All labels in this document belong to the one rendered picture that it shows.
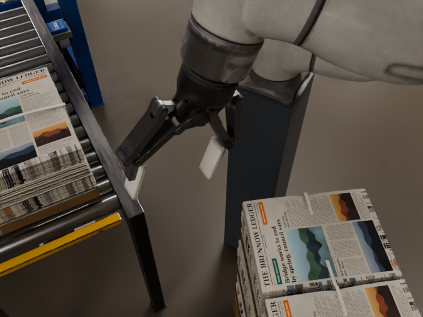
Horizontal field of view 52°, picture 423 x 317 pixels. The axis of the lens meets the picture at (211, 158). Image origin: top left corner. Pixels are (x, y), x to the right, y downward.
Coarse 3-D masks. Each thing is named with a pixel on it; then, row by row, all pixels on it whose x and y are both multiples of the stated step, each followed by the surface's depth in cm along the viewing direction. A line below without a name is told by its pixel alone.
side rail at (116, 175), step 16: (32, 0) 199; (32, 16) 191; (48, 32) 183; (48, 48) 176; (64, 64) 170; (64, 80) 164; (80, 96) 159; (80, 112) 154; (96, 128) 149; (96, 144) 144; (112, 160) 140; (112, 176) 136; (128, 208) 129; (128, 224) 134; (144, 224) 133
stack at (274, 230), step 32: (352, 192) 129; (256, 224) 122; (288, 224) 122; (320, 224) 122; (352, 224) 122; (256, 256) 116; (288, 256) 116; (320, 256) 116; (352, 256) 116; (384, 256) 116; (256, 288) 119; (288, 288) 110; (320, 288) 112; (352, 288) 110; (384, 288) 111
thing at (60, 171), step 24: (48, 120) 120; (0, 144) 114; (24, 144) 114; (48, 144) 114; (72, 144) 114; (0, 168) 109; (24, 168) 109; (48, 168) 113; (72, 168) 116; (0, 192) 111; (24, 192) 114; (48, 192) 119; (72, 192) 123; (0, 216) 116; (24, 216) 122
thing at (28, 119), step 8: (48, 104) 124; (24, 112) 122; (40, 112) 122; (48, 112) 122; (56, 112) 122; (16, 120) 120; (24, 120) 120; (32, 120) 120; (0, 128) 118; (8, 128) 118
